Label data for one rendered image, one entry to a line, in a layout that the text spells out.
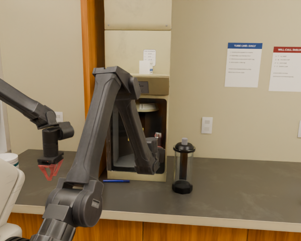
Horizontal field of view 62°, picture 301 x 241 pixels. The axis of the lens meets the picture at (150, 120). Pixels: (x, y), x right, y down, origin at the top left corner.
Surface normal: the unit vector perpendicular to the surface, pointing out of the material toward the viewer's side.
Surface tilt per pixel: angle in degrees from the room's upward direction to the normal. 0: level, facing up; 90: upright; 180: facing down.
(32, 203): 0
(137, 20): 90
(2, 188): 90
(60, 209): 37
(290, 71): 90
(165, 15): 90
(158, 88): 135
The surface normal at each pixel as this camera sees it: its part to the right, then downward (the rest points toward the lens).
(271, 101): -0.08, 0.21
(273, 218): 0.02, -0.98
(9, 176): 0.97, 0.07
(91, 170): 0.94, -0.21
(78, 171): -0.30, -0.45
